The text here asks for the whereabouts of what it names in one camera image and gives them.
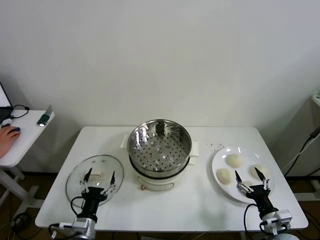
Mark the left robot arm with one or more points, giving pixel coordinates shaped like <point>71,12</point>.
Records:
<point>85,228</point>

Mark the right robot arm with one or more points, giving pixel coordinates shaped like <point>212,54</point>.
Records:
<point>267,217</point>

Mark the white side table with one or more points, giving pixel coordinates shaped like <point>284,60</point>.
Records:
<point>27,132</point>

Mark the perforated steel steamer basket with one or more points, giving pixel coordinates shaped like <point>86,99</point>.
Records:
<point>160,150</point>

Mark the laptop screen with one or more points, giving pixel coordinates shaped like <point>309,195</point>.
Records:
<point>3,96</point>

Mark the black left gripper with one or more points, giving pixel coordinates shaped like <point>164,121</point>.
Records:
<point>91,200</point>

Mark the white electric cooker pot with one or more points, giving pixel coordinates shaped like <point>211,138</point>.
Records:
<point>155,181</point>

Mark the white steamed baozi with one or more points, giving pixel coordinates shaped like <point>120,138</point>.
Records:
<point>224,175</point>
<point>235,160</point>
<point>248,183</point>
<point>253,172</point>

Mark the scattered dark crumbs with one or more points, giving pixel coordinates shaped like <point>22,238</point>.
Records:
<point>216,145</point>

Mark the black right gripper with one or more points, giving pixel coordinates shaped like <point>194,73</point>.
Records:
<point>261,197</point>

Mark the person's bare hand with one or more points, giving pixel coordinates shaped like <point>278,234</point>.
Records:
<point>7,140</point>

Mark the glass pot lid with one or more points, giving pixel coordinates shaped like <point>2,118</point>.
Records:
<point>100,162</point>

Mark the white round plate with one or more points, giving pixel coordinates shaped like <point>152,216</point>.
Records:
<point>225,192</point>

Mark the blue computer mouse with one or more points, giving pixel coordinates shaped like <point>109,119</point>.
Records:
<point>17,129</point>

